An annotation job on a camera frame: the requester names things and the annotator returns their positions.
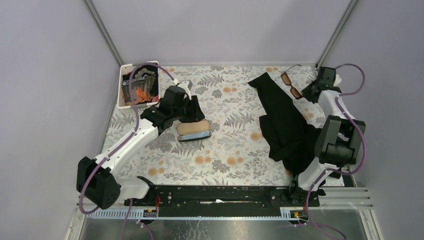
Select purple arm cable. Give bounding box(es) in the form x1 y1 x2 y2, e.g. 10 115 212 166
78 62 181 240
304 63 368 239

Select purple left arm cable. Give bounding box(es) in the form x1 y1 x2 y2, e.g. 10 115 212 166
78 62 181 240

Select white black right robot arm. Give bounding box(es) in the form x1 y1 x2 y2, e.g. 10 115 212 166
286 66 366 206

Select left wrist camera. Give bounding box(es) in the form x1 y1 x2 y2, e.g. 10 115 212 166
177 79 193 99

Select floral patterned table mat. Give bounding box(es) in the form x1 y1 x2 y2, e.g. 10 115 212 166
118 66 315 186

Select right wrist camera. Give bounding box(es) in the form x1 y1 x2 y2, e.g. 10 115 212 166
333 73 342 87

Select brown tortoiseshell sunglasses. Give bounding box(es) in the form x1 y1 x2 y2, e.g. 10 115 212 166
280 64 303 100

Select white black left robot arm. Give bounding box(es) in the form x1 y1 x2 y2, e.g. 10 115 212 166
76 85 205 210

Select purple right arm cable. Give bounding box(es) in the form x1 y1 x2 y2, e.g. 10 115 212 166
304 63 368 239

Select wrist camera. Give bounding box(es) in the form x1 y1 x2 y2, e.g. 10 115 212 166
177 79 193 99
333 73 342 87

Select black orange clothes in basket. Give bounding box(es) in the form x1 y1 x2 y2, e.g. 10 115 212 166
121 62 159 108

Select grey slotted cable duct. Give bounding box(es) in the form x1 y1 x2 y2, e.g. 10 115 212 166
88 205 305 221

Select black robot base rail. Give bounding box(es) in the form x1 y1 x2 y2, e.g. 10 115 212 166
124 185 325 212

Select black cloth garment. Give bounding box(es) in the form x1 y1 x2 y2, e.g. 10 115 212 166
248 73 322 176

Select white perforated plastic basket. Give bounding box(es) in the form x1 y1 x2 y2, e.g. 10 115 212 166
117 60 162 110

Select light blue cleaning cloth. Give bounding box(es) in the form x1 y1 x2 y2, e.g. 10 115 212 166
181 131 211 141

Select black glasses case tan lining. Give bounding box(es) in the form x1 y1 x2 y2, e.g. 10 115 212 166
176 119 212 142

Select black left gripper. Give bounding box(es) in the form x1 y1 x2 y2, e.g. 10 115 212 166
171 95 205 124

